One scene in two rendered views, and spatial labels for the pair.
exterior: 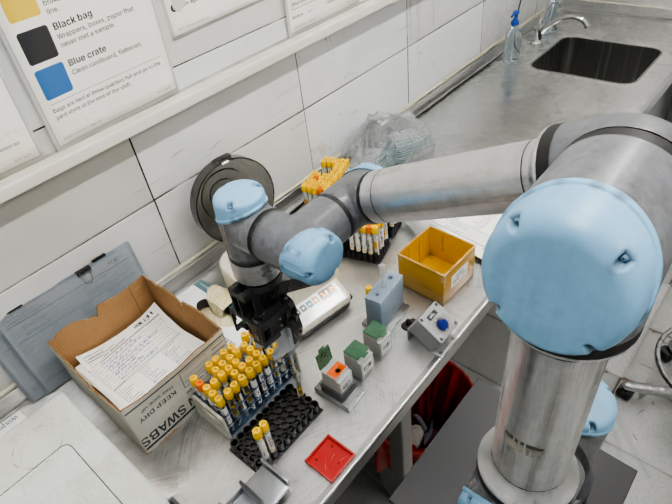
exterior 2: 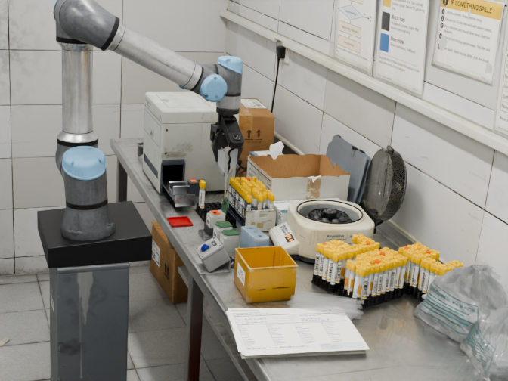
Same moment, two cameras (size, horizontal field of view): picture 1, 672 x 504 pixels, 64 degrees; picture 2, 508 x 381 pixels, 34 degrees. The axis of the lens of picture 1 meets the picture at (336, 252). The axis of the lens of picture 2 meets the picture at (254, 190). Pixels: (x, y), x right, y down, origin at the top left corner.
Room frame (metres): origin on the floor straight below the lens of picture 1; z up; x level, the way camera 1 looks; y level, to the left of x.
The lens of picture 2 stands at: (1.70, -2.09, 1.85)
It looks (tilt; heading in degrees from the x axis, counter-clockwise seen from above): 19 degrees down; 114
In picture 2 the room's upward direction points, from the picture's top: 4 degrees clockwise
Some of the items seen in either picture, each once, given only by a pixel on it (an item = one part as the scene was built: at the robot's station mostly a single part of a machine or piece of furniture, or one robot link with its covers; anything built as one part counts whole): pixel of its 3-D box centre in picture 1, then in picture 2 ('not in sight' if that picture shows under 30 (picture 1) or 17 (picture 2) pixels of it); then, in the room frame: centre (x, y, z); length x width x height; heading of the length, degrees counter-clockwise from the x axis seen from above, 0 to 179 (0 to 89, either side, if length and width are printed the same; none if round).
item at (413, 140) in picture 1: (403, 131); (506, 338); (1.57, -0.28, 0.94); 0.20 x 0.17 x 0.14; 116
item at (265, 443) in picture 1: (272, 413); (216, 202); (0.59, 0.16, 0.93); 0.17 x 0.09 x 0.11; 135
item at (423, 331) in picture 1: (425, 322); (218, 254); (0.77, -0.17, 0.92); 0.13 x 0.07 x 0.08; 45
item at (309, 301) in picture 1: (285, 275); (322, 230); (0.96, 0.13, 0.94); 0.30 x 0.24 x 0.12; 36
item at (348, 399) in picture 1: (339, 387); (215, 230); (0.65, 0.03, 0.89); 0.09 x 0.05 x 0.04; 47
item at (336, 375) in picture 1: (337, 379); (215, 221); (0.65, 0.03, 0.92); 0.05 x 0.04 x 0.06; 47
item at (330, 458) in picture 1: (330, 458); (179, 221); (0.51, 0.06, 0.88); 0.07 x 0.07 x 0.01; 45
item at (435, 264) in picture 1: (436, 265); (264, 274); (0.94, -0.23, 0.93); 0.13 x 0.13 x 0.10; 42
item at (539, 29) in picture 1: (564, 25); not in sight; (2.30, -1.12, 0.94); 0.24 x 0.17 x 0.14; 45
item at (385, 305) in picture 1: (385, 301); (253, 248); (0.84, -0.09, 0.92); 0.10 x 0.07 x 0.10; 141
